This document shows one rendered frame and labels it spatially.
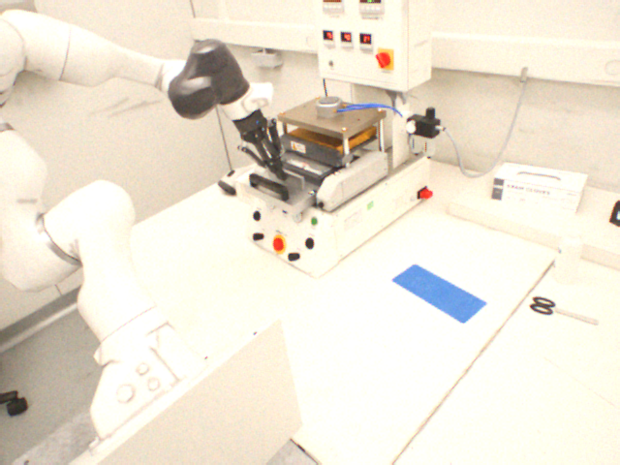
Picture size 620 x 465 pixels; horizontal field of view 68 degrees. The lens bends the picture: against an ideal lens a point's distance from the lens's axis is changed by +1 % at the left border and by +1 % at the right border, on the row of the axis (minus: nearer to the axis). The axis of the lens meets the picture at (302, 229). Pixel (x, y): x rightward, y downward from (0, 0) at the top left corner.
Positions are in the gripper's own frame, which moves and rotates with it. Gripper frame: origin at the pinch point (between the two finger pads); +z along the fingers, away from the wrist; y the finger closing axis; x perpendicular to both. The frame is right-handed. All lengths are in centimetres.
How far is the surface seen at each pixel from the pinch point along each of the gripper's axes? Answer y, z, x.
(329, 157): -11.7, 3.2, 8.5
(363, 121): -23.7, -0.5, 12.4
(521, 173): -52, 37, 39
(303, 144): -11.9, 1.8, -1.8
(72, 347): 94, 75, -109
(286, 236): 9.4, 18.3, 2.2
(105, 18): -27, -20, -144
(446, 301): 0, 29, 48
